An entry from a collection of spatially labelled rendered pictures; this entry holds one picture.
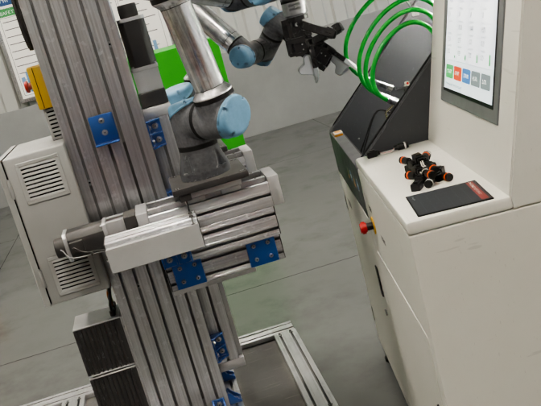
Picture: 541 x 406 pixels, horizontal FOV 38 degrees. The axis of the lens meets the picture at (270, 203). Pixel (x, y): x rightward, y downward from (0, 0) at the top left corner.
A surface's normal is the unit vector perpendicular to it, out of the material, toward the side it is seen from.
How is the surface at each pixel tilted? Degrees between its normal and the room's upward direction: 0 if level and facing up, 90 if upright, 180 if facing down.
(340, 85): 90
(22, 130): 90
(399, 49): 90
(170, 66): 90
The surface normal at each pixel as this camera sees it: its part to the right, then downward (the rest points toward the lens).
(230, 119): 0.76, 0.10
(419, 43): 0.04, 0.25
